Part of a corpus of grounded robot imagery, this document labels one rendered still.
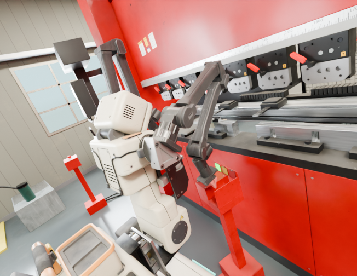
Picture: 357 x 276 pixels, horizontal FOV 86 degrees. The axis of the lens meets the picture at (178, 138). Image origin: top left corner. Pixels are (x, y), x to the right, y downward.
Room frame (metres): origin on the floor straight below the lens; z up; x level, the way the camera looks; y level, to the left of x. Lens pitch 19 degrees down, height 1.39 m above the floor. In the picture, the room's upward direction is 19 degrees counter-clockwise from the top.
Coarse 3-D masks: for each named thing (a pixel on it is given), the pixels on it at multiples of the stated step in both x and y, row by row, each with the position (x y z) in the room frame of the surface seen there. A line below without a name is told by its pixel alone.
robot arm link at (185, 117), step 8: (208, 64) 0.92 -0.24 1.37; (216, 64) 0.90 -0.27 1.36; (208, 72) 0.86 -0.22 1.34; (216, 72) 0.90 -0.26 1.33; (224, 72) 0.95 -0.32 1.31; (200, 80) 0.82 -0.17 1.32; (208, 80) 0.84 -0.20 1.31; (216, 80) 0.95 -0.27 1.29; (192, 88) 0.78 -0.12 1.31; (200, 88) 0.79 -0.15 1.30; (184, 96) 0.75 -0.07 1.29; (192, 96) 0.74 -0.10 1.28; (200, 96) 0.78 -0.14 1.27; (176, 104) 0.73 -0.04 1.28; (184, 104) 0.71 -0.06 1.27; (192, 104) 0.69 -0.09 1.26; (184, 112) 0.64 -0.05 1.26; (192, 112) 0.68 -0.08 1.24; (176, 120) 0.65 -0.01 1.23; (184, 120) 0.64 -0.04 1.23; (192, 120) 0.68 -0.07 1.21; (184, 128) 0.66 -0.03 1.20
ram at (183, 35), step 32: (128, 0) 1.82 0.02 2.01; (160, 0) 1.46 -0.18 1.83; (192, 0) 1.21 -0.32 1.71; (224, 0) 1.03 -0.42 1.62; (256, 0) 0.89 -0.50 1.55; (288, 0) 0.79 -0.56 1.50; (320, 0) 0.70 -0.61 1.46; (352, 0) 0.63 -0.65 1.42; (128, 32) 2.00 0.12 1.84; (160, 32) 1.56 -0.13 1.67; (192, 32) 1.27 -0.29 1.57; (224, 32) 1.06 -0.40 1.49; (256, 32) 0.91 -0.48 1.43; (320, 32) 0.70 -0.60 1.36; (160, 64) 1.68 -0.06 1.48
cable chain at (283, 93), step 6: (276, 90) 1.33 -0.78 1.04; (282, 90) 1.28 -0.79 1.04; (288, 90) 1.26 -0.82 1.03; (240, 96) 1.55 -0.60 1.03; (246, 96) 1.50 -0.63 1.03; (252, 96) 1.45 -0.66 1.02; (258, 96) 1.40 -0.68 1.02; (264, 96) 1.36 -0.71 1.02; (270, 96) 1.32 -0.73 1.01; (276, 96) 1.29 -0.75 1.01; (282, 96) 1.25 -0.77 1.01
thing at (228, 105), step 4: (220, 104) 1.52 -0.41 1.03; (224, 104) 1.48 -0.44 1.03; (228, 104) 1.44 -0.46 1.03; (232, 104) 1.45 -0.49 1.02; (236, 104) 1.47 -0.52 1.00; (220, 108) 1.51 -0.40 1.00; (224, 108) 1.46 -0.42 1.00; (228, 108) 1.44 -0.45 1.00; (232, 108) 1.44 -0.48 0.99; (216, 112) 1.42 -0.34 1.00
